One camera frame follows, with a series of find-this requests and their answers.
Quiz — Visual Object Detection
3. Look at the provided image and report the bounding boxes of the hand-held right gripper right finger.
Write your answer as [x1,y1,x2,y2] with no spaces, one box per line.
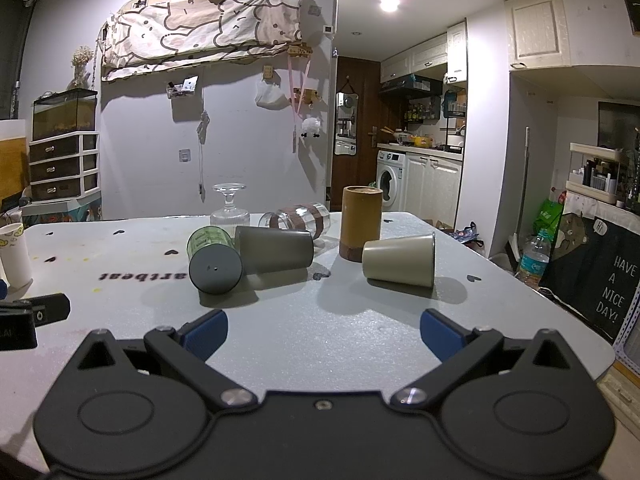
[390,308,572,413]

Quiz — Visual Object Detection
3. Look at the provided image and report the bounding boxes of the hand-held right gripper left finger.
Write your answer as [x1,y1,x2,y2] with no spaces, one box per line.
[75,309,259,414]

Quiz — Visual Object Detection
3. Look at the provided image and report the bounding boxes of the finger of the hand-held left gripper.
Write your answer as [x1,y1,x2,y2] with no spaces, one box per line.
[17,293,71,329]

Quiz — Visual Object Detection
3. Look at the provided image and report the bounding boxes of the beige cup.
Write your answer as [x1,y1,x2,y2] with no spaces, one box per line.
[361,232,436,289]

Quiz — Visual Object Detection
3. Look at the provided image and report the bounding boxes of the white paper cup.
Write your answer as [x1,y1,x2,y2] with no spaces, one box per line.
[0,223,32,289]

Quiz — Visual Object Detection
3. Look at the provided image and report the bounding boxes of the green cup with dark base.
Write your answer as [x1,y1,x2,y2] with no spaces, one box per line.
[187,226,245,295]

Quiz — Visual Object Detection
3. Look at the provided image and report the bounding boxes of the grey cup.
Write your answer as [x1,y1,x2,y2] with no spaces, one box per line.
[234,225,315,275]

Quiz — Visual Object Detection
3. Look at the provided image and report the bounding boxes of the brown bamboo cup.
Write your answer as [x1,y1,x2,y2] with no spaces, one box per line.
[339,185,384,263]

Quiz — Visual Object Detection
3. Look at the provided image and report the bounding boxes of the glass cup with brown bands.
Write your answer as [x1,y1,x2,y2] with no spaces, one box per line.
[258,202,332,239]

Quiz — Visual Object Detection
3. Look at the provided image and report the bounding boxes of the plastic water bottle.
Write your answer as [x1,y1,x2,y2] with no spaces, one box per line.
[517,229,552,289]

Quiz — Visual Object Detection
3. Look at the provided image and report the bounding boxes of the clear stemmed glass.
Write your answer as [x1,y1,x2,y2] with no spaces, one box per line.
[209,182,250,234]

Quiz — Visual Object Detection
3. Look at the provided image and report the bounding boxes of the white drawer unit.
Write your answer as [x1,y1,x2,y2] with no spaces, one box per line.
[28,131,100,204]

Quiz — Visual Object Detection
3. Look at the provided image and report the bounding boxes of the cream lower kitchen cabinets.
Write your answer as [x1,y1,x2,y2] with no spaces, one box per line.
[404,152,464,229]

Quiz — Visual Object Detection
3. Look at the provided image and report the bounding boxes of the cream kitchen cabinets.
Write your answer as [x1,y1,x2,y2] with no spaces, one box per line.
[404,152,464,229]
[379,19,469,84]

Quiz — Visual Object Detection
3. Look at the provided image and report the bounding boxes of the yellow board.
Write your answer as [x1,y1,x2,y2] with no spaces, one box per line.
[0,119,29,202]

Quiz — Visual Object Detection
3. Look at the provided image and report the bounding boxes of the green bag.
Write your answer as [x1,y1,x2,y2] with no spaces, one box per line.
[532,198,566,246]

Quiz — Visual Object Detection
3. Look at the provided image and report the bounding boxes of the white washing machine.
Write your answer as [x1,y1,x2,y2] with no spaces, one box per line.
[375,149,407,211]

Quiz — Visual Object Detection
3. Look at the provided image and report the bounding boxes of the black lettered sign board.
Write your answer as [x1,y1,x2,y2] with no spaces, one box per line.
[539,214,640,347]

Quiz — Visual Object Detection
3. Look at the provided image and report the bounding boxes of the cat printed cloth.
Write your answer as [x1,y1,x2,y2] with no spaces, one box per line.
[549,191,610,262]

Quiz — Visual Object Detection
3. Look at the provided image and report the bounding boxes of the glass fish tank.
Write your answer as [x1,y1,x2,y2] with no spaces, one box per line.
[32,88,99,141]

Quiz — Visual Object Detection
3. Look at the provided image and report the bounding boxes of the white organizer with bottles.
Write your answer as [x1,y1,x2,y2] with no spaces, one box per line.
[567,142,632,206]

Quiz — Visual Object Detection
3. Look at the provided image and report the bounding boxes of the dark wooden door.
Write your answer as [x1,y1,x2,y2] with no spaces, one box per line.
[332,57,384,202]

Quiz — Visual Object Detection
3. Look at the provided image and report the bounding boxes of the pink ribbon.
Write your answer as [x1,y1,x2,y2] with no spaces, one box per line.
[287,54,312,154]

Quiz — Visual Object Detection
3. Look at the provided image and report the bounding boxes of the white hanging face mask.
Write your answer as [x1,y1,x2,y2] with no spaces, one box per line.
[255,79,289,109]

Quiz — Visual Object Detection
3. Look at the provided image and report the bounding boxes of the dried flowers in vase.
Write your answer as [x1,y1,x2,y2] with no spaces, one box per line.
[71,45,95,91]

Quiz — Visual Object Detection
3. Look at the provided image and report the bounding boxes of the black range hood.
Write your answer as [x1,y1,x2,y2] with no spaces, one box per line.
[378,75,444,99]

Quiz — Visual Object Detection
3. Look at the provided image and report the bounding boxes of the dark framed screen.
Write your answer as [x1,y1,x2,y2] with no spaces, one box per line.
[597,101,640,149]

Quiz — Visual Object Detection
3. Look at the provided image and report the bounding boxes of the cream upper kitchen cabinets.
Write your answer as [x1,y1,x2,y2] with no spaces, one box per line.
[379,19,469,84]

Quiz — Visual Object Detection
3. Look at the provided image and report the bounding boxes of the printed blanket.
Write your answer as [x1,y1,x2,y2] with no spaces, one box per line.
[99,0,305,82]

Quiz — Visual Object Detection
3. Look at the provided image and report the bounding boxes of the white mop handle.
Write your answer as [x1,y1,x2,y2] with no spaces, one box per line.
[508,127,532,272]

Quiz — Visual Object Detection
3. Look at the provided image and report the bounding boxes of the hanging cord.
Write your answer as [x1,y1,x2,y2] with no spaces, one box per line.
[196,89,210,204]

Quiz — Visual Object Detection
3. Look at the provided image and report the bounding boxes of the wall mirror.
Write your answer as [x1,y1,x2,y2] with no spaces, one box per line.
[333,92,359,156]

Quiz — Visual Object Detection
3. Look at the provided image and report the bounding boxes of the cream wall cabinet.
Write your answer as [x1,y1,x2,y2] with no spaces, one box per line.
[504,0,572,70]

